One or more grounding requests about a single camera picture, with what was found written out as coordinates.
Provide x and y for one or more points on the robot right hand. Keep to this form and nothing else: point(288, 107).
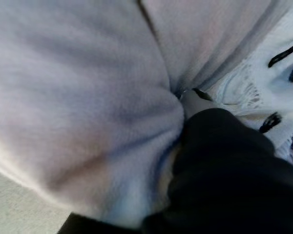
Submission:
point(222, 170)

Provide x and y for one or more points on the white fringed cushion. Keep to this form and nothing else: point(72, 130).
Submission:
point(75, 97)

